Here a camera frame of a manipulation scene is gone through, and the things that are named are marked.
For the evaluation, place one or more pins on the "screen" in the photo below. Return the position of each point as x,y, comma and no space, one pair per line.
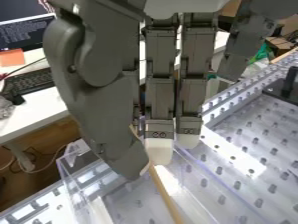
27,31

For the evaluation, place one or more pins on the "clear plastic bag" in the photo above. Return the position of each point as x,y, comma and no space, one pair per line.
4,106

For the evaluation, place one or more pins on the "black plate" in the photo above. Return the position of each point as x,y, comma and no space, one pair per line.
284,98

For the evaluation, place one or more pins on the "white desk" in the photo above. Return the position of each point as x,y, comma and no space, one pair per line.
31,113

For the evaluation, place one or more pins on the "clear box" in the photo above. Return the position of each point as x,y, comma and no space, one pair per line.
73,165

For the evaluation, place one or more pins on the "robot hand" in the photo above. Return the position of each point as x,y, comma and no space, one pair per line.
101,100

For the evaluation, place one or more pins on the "orange paper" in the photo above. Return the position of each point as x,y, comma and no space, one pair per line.
11,57

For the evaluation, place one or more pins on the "black keyboard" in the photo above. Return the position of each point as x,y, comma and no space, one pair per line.
31,81

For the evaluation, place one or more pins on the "wooden chopstick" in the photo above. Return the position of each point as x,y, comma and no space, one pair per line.
165,193

